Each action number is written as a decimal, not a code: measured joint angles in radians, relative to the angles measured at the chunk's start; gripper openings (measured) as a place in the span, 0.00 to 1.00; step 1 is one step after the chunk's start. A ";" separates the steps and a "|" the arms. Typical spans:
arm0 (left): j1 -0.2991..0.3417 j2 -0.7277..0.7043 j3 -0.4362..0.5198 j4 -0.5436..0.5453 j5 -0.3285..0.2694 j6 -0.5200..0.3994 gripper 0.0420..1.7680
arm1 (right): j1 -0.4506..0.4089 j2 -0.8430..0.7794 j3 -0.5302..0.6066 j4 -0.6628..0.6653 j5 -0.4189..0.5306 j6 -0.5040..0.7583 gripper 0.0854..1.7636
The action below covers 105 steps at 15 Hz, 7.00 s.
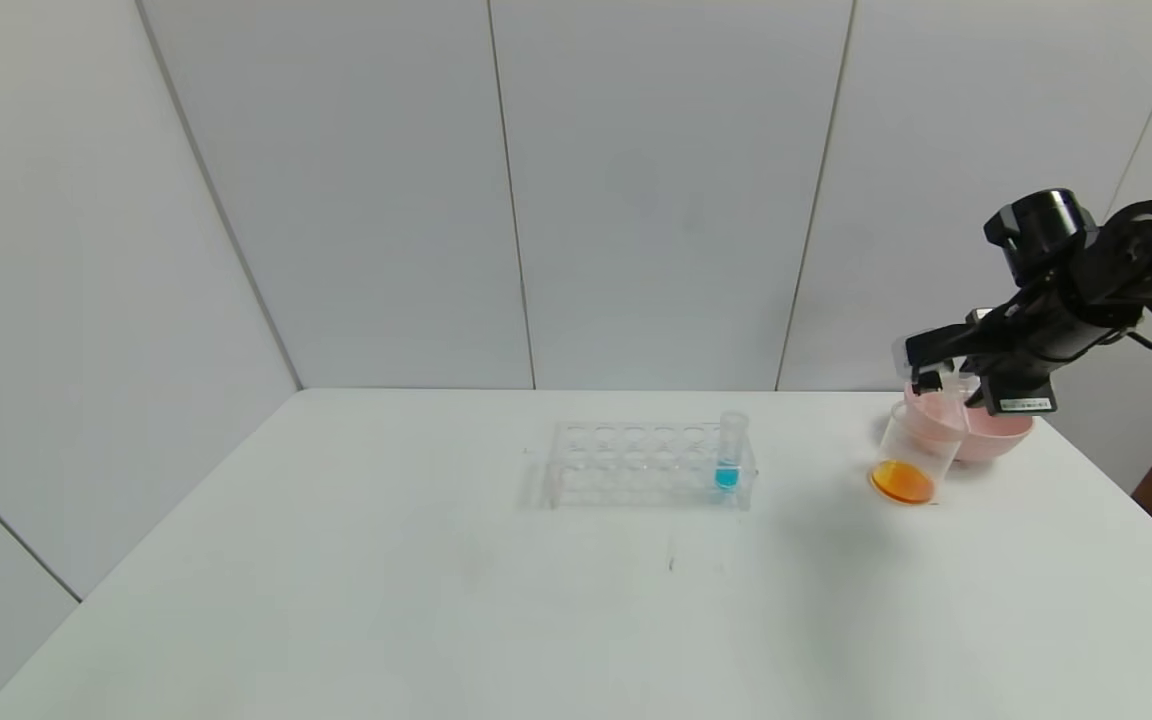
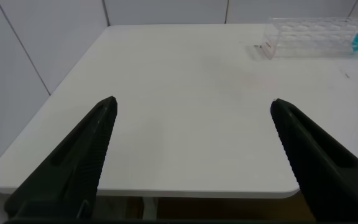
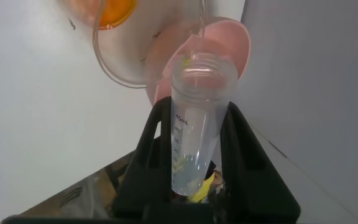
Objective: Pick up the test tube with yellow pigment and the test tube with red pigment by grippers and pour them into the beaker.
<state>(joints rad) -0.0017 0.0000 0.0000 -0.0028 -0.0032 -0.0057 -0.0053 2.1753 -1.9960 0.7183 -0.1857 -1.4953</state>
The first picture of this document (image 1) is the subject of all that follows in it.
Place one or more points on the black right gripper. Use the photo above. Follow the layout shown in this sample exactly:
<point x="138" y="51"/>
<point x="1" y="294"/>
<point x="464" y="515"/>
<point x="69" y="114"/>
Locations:
<point x="1020" y="397"/>

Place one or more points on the test tube with red pigment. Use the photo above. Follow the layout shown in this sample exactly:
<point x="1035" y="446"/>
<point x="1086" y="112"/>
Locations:
<point x="944" y="412"/>

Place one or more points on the test tube with blue pigment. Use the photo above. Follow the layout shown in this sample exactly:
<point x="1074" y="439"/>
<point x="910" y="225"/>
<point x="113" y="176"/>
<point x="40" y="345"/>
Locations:
<point x="726" y="478"/>

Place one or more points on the clear acrylic test tube rack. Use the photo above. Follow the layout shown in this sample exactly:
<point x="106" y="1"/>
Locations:
<point x="626" y="470"/>

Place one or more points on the pink bowl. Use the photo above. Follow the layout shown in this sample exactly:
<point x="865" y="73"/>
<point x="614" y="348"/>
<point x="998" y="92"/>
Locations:
<point x="996" y="435"/>

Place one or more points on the clear plastic measuring cup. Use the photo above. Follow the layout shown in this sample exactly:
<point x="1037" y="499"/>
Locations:
<point x="901" y="482"/>

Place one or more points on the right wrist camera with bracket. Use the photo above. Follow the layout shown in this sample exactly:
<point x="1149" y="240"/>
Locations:
<point x="936" y="350"/>

